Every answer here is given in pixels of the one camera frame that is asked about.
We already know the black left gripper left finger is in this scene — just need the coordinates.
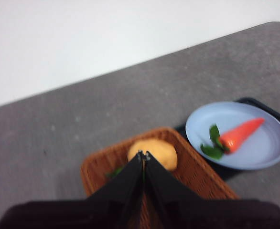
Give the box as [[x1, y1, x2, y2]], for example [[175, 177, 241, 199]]
[[0, 150, 145, 229]]

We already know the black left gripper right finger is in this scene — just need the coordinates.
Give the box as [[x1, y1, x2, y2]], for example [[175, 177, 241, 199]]
[[144, 151, 280, 229]]

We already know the orange carrot with green leaves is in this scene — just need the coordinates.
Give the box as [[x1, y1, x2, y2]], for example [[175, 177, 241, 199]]
[[200, 117, 266, 161]]

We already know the brown woven wicker basket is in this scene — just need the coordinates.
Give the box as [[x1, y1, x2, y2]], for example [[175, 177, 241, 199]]
[[80, 127, 240, 229]]

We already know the green chili pepper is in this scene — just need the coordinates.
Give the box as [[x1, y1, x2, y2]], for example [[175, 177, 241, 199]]
[[106, 166, 125, 179]]

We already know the yellow-brown potato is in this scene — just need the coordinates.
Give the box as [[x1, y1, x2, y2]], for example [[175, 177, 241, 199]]
[[127, 139, 178, 172]]

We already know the blue round plate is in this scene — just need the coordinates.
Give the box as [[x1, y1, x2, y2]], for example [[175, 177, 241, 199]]
[[185, 101, 280, 171]]

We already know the black rectangular tray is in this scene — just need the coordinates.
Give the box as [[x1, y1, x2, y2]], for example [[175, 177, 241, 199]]
[[174, 97, 280, 182]]

